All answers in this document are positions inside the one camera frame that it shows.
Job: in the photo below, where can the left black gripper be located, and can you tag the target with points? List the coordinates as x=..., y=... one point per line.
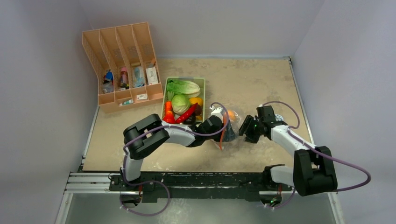
x=218, y=139

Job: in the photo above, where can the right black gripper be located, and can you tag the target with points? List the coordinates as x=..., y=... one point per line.
x=250, y=130

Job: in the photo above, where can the clear zip top bag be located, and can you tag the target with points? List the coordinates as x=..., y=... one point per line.
x=235, y=126

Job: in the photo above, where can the fake purple onion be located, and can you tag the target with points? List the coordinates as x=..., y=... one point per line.
x=198, y=110

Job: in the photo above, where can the fake peach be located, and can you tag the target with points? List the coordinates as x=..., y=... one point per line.
x=233, y=116

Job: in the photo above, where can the fake red chili pepper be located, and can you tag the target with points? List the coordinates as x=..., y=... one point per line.
x=187, y=114

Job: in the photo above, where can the fake green cabbage head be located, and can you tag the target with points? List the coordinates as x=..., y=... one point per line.
x=180, y=104

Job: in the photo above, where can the fake red bell pepper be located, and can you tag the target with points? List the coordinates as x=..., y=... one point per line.
x=169, y=117

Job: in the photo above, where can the fake orange carrot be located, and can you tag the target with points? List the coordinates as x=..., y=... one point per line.
x=168, y=106

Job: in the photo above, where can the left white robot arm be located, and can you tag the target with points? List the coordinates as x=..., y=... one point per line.
x=147, y=135

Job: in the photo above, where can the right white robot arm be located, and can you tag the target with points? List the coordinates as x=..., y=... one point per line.
x=312, y=172

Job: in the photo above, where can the fake dark purple plum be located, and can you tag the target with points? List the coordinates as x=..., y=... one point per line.
x=190, y=120

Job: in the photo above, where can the fake yellow lemon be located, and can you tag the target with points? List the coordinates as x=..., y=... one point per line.
x=196, y=100

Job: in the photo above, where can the fake napa cabbage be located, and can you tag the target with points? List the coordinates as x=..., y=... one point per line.
x=189, y=88

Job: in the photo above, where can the blue white bottle cap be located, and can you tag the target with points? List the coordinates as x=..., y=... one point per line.
x=279, y=117

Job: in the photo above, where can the light green plastic basket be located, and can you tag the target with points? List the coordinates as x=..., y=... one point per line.
x=200, y=82

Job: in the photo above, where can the white staples box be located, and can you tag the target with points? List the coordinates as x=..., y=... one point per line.
x=142, y=97

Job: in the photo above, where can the white packaged item card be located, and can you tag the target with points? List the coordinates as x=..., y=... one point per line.
x=152, y=76

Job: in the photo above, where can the green white glue stick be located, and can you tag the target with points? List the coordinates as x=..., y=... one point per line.
x=127, y=102

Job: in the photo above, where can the light blue packet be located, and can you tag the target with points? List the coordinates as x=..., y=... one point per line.
x=138, y=77

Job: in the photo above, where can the pink capped bottle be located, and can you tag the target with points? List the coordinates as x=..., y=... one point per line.
x=123, y=81

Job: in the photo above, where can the pink plastic file organizer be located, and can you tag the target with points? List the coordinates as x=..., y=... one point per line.
x=125, y=63

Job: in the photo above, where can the blue object in organizer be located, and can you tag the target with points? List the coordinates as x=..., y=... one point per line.
x=108, y=77

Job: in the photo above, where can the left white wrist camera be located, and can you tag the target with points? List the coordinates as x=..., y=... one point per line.
x=218, y=112

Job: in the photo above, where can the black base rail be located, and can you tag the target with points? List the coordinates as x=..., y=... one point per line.
x=153, y=185

